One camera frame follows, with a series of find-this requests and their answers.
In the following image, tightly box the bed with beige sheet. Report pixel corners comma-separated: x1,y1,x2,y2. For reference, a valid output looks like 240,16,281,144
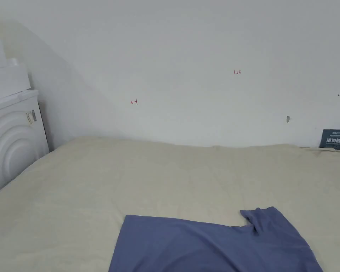
0,135,340,272

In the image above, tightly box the blue shirt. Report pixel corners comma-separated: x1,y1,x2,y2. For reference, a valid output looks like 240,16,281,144
108,206,325,272

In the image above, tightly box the white washing machine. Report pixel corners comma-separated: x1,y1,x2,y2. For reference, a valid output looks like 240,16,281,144
0,28,50,198

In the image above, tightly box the dark sign card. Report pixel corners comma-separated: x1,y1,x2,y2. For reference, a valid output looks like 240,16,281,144
319,129,340,150

